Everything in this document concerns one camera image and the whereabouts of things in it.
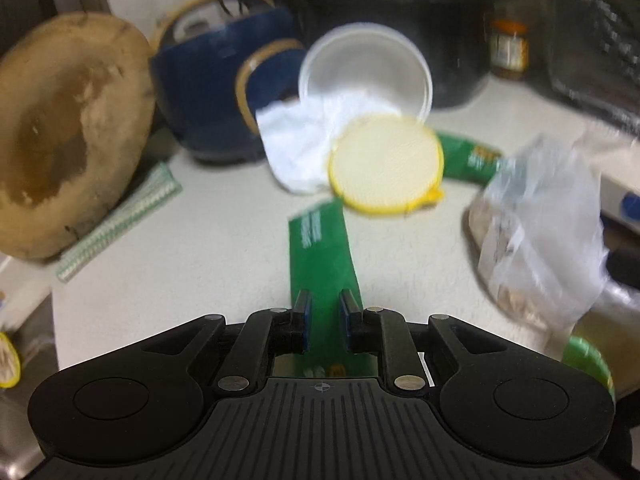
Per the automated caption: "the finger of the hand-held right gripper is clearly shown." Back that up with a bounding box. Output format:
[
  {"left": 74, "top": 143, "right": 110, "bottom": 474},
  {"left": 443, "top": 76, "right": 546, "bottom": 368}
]
[{"left": 606, "top": 247, "right": 640, "bottom": 292}]

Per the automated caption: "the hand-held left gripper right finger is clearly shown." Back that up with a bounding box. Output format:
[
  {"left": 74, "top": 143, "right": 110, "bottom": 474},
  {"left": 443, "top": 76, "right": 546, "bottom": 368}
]
[{"left": 339, "top": 288, "right": 508, "bottom": 395}]

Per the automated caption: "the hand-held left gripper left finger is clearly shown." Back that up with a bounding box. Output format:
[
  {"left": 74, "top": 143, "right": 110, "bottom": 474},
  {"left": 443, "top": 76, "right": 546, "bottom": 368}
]
[{"left": 140, "top": 289, "right": 314, "bottom": 397}]

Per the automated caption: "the green snack packet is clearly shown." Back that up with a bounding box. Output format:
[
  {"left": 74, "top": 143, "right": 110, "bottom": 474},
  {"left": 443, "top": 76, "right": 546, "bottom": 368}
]
[
  {"left": 287, "top": 199, "right": 381, "bottom": 378},
  {"left": 435, "top": 130, "right": 506, "bottom": 183}
]

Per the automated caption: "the clear plastic bag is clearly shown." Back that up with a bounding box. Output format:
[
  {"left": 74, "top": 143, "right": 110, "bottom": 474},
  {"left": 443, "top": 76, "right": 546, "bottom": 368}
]
[{"left": 467, "top": 135, "right": 608, "bottom": 333}]

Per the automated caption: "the green trash bag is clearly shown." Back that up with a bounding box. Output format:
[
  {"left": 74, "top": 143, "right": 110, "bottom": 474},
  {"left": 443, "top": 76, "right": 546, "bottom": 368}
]
[{"left": 561, "top": 336, "right": 617, "bottom": 403}]

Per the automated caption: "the yellow rimmed round lid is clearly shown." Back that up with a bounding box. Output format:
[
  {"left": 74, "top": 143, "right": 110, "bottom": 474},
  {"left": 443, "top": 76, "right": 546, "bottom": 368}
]
[{"left": 327, "top": 114, "right": 445, "bottom": 216}]

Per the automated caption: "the white crumpled paper towel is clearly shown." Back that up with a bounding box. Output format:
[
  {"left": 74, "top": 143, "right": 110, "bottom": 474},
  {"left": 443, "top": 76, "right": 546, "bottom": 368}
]
[{"left": 256, "top": 91, "right": 401, "bottom": 195}]

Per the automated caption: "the green striped straws bundle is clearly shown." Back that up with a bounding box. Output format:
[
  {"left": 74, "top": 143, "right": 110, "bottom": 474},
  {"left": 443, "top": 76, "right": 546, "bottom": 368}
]
[{"left": 56, "top": 162, "right": 182, "bottom": 283}]

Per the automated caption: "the black appliance in plastic wrap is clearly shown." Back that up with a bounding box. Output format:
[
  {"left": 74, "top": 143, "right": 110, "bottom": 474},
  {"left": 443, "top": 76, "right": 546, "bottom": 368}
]
[{"left": 547, "top": 0, "right": 640, "bottom": 136}]

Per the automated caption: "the sauce jar with yellow label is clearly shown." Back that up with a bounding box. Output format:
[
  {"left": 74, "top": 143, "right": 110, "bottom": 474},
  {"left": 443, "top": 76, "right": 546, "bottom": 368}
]
[{"left": 489, "top": 19, "right": 530, "bottom": 81}]

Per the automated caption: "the navy blue electric pot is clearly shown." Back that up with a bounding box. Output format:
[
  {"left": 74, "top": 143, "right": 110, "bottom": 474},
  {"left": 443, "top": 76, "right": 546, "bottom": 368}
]
[{"left": 149, "top": 0, "right": 308, "bottom": 163}]

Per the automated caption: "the steel sink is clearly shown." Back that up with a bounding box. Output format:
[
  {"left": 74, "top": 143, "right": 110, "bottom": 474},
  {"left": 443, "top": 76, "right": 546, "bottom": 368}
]
[{"left": 0, "top": 292, "right": 58, "bottom": 480}]

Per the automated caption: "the black rice cooker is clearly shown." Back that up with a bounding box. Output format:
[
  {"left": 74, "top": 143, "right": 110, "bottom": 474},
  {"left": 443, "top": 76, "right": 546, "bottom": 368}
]
[{"left": 250, "top": 0, "right": 493, "bottom": 110}]

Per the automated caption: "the yellow round scrubber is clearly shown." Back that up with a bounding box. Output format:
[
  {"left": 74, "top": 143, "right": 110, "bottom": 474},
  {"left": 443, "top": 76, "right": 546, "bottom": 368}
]
[{"left": 0, "top": 332, "right": 22, "bottom": 390}]

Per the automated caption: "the round wooden cutting board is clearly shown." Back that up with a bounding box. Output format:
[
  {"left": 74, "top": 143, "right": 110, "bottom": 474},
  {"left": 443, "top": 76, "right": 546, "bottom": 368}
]
[{"left": 0, "top": 11, "right": 157, "bottom": 261}]

